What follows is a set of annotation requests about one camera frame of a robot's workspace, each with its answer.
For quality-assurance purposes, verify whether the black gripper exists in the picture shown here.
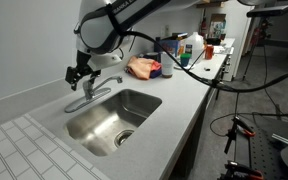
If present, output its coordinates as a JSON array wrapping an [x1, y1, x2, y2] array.
[[65, 49, 102, 92]]

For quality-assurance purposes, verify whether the chrome faucet handle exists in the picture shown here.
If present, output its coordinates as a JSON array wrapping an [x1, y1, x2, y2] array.
[[89, 73, 100, 86]]

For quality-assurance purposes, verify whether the stainless steel sink basin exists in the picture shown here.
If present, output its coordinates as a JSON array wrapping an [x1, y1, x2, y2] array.
[[63, 88, 164, 158]]

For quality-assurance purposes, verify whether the orange cloth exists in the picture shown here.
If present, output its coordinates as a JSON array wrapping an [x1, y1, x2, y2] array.
[[126, 55, 155, 81]]

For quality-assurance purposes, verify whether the black cup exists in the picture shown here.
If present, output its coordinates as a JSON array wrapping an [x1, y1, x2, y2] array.
[[142, 51, 162, 63]]

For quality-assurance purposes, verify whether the blue cloth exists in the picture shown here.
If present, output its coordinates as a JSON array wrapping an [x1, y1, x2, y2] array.
[[149, 68, 164, 80]]

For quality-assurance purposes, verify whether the red cloth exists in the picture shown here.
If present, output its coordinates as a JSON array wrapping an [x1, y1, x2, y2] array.
[[150, 61, 163, 73]]

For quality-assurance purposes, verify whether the round metal sink drain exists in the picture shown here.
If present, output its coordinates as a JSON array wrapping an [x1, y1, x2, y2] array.
[[113, 128, 135, 149]]

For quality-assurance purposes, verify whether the blue cardboard box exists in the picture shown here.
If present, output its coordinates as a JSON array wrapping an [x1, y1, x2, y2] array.
[[154, 37, 181, 59]]

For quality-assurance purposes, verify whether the green cup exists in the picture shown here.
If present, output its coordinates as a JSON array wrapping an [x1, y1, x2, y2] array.
[[179, 52, 193, 68]]

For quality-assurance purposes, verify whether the white plate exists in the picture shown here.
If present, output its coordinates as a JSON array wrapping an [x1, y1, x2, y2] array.
[[172, 62, 197, 71]]

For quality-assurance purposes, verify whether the white plastic gallon jug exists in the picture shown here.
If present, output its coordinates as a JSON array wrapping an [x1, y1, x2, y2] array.
[[183, 31, 205, 65]]

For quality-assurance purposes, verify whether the orange can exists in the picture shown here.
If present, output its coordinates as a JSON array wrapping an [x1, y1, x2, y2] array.
[[204, 43, 215, 61]]

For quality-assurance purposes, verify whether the red fire extinguisher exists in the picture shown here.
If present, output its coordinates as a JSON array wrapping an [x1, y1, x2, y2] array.
[[199, 9, 208, 38]]

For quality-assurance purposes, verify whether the thin black tripod stand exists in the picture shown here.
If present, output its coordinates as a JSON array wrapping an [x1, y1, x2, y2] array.
[[214, 84, 222, 101]]

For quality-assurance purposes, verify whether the colourful printed box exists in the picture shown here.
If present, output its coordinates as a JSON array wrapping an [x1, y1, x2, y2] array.
[[208, 13, 228, 40]]

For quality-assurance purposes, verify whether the black perforated breadboard table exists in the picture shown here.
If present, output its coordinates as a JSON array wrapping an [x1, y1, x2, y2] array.
[[233, 116, 288, 180]]

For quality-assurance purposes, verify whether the short silver aluminium bar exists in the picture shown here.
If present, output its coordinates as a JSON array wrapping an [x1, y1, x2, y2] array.
[[270, 132, 288, 146]]

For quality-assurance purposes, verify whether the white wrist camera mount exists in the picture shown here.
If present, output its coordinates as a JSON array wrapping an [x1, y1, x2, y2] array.
[[86, 52, 123, 72]]

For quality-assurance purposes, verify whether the chrome faucet with base plate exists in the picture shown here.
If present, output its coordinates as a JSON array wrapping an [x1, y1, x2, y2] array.
[[64, 75, 124, 114]]

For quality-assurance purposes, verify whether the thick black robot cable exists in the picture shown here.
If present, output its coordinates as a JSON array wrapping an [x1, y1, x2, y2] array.
[[105, 2, 288, 94]]

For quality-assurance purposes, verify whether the thin black looping cable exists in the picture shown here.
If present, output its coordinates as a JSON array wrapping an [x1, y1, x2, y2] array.
[[209, 110, 288, 138]]

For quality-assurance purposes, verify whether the black clamp orange handle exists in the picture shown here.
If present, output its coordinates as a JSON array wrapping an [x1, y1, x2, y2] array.
[[223, 115, 257, 155], [219, 160, 265, 180]]

